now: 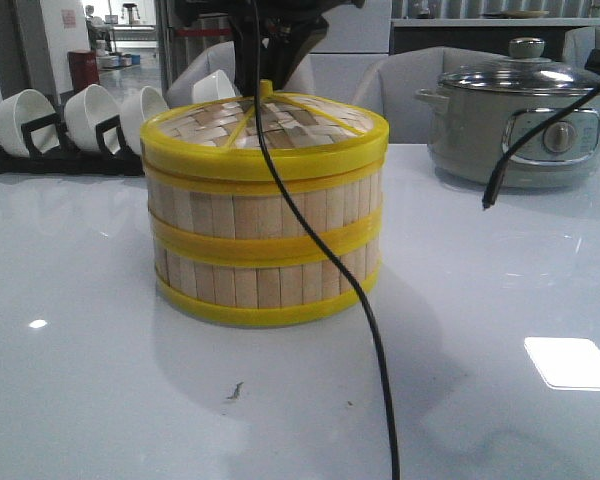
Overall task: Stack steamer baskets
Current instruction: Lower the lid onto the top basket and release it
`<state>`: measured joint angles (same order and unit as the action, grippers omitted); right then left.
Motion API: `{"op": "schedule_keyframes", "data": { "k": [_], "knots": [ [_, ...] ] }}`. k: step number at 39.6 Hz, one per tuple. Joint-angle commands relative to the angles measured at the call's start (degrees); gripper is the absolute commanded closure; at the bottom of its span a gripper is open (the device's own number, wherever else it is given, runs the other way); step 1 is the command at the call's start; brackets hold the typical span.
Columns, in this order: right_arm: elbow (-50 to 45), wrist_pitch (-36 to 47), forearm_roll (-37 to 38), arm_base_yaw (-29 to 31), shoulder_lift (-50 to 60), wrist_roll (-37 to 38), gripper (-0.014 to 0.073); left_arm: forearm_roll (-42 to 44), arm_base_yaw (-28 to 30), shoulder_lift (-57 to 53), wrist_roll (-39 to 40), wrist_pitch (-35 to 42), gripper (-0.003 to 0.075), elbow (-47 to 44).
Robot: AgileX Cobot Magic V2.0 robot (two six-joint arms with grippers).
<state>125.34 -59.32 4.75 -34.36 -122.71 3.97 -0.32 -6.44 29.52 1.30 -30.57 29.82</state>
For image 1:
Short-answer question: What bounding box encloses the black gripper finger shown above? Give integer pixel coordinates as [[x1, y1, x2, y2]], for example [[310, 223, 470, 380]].
[[262, 15, 329, 90], [229, 14, 261, 96]]

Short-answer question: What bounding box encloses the yellow woven bamboo steamer lid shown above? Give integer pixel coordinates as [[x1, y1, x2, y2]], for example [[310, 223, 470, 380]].
[[140, 89, 389, 182]]

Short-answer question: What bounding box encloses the bamboo steamer drawer yellow rim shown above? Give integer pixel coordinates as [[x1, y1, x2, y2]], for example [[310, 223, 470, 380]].
[[145, 160, 384, 264]]

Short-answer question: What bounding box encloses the white bowl rightmost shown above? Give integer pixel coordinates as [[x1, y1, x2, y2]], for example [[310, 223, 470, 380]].
[[191, 69, 239, 104]]

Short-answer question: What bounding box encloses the white bowl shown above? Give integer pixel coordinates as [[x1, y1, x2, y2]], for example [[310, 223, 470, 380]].
[[191, 69, 239, 104], [64, 84, 119, 153], [0, 89, 56, 157], [120, 86, 169, 156]]

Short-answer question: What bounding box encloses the grey chair right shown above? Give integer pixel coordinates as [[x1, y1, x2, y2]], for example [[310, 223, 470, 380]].
[[352, 46, 500, 144]]

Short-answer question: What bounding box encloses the red box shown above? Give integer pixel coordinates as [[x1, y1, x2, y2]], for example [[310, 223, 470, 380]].
[[67, 50, 100, 93]]

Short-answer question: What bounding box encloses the grey-green electric cooking pot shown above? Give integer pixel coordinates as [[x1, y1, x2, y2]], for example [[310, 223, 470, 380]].
[[414, 82, 600, 189]]

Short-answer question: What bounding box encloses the dark counter cabinet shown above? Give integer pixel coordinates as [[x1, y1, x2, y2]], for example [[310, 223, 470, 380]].
[[389, 18, 600, 60]]

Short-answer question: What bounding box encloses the black dish rack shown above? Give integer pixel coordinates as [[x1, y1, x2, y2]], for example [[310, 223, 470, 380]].
[[0, 113, 144, 177]]

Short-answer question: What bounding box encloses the white bowl leftmost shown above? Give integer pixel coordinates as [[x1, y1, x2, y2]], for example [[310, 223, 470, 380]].
[[0, 89, 56, 157]]

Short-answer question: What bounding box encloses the glass pot lid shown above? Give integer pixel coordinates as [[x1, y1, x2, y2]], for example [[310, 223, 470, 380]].
[[438, 37, 600, 96]]

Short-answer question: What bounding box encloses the bamboo steamer drawer base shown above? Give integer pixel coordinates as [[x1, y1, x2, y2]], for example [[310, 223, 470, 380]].
[[154, 241, 360, 328]]

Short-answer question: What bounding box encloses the black hanging cable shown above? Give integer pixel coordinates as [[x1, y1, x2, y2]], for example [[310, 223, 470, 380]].
[[251, 0, 402, 480]]

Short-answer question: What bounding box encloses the black right cable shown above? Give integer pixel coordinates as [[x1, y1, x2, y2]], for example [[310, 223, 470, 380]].
[[481, 47, 600, 211]]

